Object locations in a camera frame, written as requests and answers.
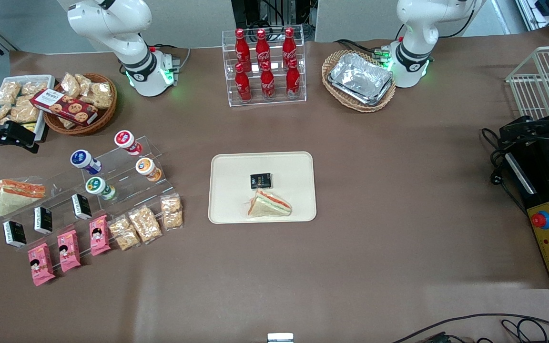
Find green gum bottle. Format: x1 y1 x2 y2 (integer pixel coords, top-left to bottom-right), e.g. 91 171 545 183
85 176 117 201

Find white rectangular tray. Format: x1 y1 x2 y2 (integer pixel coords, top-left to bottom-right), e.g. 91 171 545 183
0 75 56 142

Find pink snack pack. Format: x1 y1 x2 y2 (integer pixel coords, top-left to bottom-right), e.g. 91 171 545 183
57 229 81 273
89 214 112 256
28 242 56 287

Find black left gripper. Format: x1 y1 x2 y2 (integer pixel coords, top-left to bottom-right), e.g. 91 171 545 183
499 116 549 146

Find oval light wicker basket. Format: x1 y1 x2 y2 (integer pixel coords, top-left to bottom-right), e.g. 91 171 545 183
322 50 397 113

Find black white gum box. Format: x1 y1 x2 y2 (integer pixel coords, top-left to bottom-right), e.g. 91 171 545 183
2 220 27 248
34 206 53 234
71 193 92 221

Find red cookie box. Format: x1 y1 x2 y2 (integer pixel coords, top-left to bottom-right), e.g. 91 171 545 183
30 89 99 127

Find round brown wicker basket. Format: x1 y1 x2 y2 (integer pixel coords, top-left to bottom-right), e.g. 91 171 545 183
43 72 118 136

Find black background equipment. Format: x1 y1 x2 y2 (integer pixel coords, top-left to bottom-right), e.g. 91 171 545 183
232 0 318 30

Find long black cable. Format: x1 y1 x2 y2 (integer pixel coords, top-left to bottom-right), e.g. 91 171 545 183
391 313 549 343

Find white wire basket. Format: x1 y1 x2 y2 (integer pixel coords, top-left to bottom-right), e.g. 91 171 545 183
505 45 549 121

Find red cola bottle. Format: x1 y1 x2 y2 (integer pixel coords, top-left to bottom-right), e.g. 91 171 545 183
285 58 301 99
234 29 252 72
282 27 298 66
260 62 276 101
234 63 253 103
255 29 271 67

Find wrapped triangle sandwich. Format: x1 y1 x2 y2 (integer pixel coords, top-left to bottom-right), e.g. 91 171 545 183
247 189 293 219
0 178 47 218

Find red gum bottle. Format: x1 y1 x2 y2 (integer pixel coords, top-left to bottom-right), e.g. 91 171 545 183
114 130 142 156

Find black sealing machine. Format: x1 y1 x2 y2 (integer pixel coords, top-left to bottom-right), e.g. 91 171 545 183
501 138 549 290

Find looped black cable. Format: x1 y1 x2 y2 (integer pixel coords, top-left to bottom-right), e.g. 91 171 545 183
501 318 549 343

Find blue gum bottle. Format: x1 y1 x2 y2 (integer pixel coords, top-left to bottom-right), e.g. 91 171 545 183
70 150 102 175

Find black arm base cables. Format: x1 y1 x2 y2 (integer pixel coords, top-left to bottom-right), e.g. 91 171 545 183
334 38 392 62

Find aluminium foil container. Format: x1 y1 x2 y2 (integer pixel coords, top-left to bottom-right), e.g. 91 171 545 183
328 52 395 106

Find clear acrylic bottle rack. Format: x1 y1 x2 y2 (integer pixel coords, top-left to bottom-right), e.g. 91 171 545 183
222 25 307 108

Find black machine power cable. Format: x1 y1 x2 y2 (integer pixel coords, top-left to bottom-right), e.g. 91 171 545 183
481 127 529 216

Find beige plastic tray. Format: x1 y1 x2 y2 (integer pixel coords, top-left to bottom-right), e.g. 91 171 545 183
208 151 317 224

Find grey arm base cable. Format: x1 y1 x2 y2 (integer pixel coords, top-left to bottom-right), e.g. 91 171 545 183
153 44 192 73

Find orange gum bottle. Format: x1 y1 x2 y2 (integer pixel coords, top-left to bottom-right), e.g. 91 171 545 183
135 157 163 182

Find metal shelf frame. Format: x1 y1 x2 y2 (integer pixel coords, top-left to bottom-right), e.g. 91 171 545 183
515 0 549 46

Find clear acrylic step display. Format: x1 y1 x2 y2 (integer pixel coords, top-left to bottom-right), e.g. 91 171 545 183
0 136 181 249

